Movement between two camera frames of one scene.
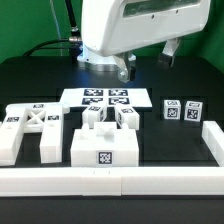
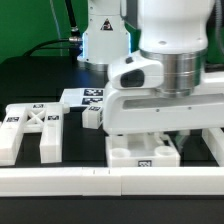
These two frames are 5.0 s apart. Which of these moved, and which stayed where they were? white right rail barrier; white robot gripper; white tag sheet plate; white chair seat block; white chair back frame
Moved: white robot gripper; white chair seat block
Stayed: white chair back frame; white tag sheet plate; white right rail barrier
